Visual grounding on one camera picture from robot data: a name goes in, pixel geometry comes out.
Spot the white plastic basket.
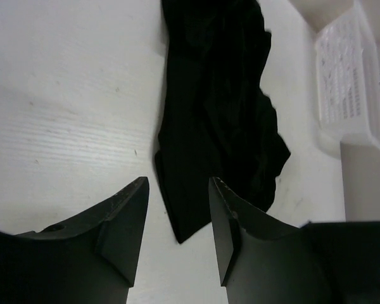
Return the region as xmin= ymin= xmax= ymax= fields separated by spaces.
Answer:
xmin=315 ymin=1 xmax=380 ymax=150

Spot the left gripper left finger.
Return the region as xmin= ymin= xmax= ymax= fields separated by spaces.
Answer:
xmin=0 ymin=177 xmax=149 ymax=303

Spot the black tank top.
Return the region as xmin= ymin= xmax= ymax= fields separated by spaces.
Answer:
xmin=155 ymin=1 xmax=291 ymax=243

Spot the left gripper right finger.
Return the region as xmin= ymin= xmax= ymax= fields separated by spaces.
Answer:
xmin=209 ymin=177 xmax=380 ymax=303

